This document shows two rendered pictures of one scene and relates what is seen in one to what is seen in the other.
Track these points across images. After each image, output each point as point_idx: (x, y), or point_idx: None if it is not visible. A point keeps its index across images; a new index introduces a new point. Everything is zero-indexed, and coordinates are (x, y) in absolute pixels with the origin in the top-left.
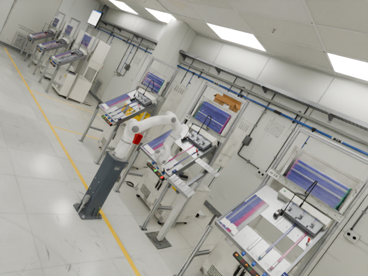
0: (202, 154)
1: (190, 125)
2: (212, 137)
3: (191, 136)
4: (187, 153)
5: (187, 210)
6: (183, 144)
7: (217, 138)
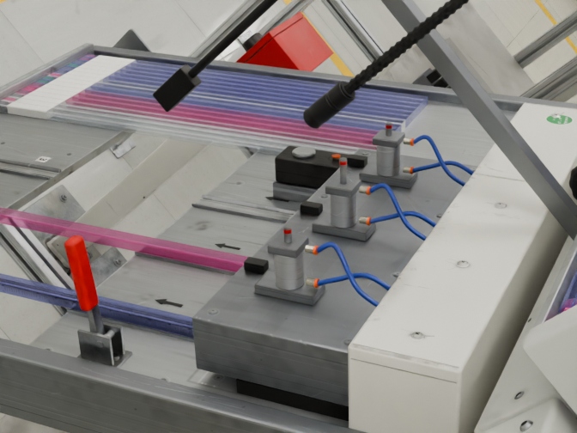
0: (118, 391)
1: (535, 115)
2: (459, 318)
3: (368, 175)
4: (114, 274)
5: None
6: (240, 209)
7: (513, 382)
